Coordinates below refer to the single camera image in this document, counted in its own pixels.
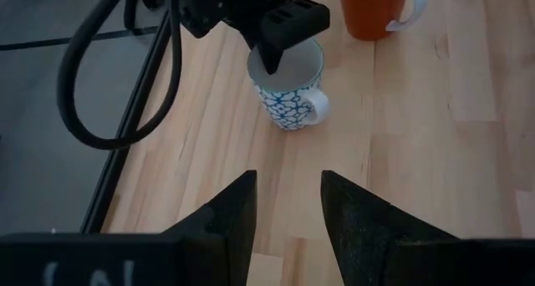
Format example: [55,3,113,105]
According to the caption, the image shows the black table edge rail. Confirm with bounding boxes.
[80,8,173,236]

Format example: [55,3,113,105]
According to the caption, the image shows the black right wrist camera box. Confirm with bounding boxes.
[259,0,331,52]

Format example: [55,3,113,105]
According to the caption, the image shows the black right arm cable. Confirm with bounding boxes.
[57,0,184,151]

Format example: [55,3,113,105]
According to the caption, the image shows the blue patterned white mug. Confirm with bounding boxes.
[246,38,332,132]

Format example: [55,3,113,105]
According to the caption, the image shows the orange mug white handle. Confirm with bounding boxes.
[337,0,429,43]

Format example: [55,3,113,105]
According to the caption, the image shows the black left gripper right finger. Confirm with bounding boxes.
[320,170,457,286]

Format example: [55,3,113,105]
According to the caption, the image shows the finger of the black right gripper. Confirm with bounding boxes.
[255,37,286,76]

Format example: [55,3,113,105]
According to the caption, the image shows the black floor tape strip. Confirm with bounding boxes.
[0,25,161,52]

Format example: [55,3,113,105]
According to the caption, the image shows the black looped floor cable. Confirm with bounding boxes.
[122,0,146,31]

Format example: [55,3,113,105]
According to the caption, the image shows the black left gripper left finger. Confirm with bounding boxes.
[161,170,258,286]

